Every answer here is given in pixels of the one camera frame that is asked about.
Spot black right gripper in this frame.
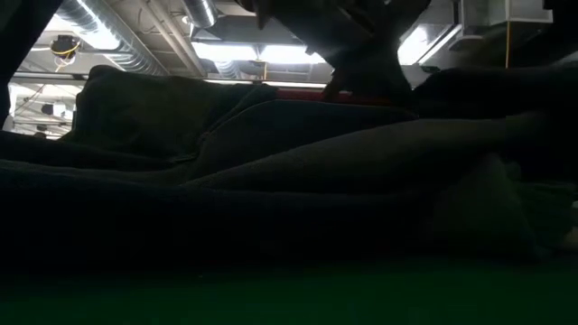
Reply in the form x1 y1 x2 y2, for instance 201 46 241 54
246 0 431 99

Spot dark blue jeans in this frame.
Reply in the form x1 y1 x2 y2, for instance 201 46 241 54
0 67 578 274

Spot dark green garment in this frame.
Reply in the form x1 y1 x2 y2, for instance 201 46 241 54
428 153 578 264

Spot red plastic laundry basket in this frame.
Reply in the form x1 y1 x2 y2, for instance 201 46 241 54
275 88 394 107

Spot bright ceiling light panel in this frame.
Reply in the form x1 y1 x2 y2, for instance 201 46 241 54
191 41 327 65

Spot green table mat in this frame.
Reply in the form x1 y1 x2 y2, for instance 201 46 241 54
0 256 578 325

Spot silver overhead bar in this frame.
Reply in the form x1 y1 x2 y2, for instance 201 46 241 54
8 70 329 89

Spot round silver air duct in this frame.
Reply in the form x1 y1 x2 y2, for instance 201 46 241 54
182 0 220 29

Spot yellow black cable reel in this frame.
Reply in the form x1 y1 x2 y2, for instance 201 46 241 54
49 34 82 60

